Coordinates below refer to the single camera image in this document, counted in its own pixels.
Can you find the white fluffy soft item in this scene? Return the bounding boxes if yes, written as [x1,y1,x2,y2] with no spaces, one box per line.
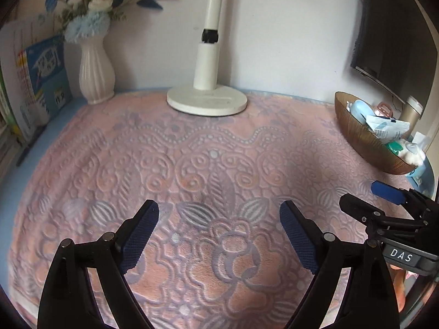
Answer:
[399,142,426,168]

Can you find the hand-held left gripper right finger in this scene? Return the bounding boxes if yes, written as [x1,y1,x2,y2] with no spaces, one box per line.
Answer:
[279,200,402,329]

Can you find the gold thermos bottle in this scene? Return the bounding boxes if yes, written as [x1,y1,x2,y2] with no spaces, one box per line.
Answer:
[401,96,424,129]

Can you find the amber ribbed glass bowl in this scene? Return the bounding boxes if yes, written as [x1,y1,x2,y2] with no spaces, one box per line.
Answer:
[334,91,426,175]

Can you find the pink patterned blanket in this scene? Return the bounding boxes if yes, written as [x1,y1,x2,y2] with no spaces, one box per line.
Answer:
[7,89,433,329]

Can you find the white ribbed vase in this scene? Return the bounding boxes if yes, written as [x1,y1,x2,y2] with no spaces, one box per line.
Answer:
[79,36,115,105]

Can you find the white blue wet wipe packet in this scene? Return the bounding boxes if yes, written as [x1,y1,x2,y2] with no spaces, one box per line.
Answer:
[365,115,410,141]

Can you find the white desk lamp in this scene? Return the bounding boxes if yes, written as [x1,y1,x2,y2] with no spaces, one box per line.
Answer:
[167,0,248,117]

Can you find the black monitor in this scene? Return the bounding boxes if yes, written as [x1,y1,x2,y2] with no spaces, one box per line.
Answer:
[350,0,439,105]

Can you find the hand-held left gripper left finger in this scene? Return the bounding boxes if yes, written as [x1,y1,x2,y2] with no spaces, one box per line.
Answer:
[37,199,160,329]

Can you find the stack of books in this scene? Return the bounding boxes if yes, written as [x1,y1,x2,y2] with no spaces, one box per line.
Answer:
[0,21,74,172]

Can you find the blue face mask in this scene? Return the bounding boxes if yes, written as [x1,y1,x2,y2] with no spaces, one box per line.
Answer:
[350,99,376,124]

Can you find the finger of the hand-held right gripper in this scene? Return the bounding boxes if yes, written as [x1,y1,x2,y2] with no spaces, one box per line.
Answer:
[371,180,429,213]
[339,194,414,228]

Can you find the person's right hand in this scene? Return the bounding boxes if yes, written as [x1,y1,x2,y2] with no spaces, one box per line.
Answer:
[390,263,409,316]

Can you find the blue white artificial flowers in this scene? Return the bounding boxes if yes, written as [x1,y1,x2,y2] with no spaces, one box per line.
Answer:
[38,0,170,43]

